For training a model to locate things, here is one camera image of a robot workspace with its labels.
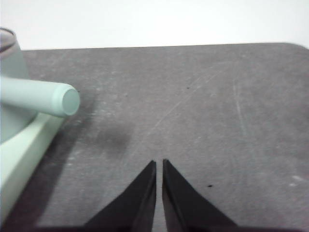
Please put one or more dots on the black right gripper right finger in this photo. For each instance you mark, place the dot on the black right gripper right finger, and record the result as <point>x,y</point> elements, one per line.
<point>186,207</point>

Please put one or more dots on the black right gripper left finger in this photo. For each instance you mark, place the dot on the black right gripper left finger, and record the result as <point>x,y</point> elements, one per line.
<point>135,207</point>

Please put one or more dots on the green breakfast machine base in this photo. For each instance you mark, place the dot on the green breakfast machine base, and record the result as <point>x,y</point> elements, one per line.
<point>21,154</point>

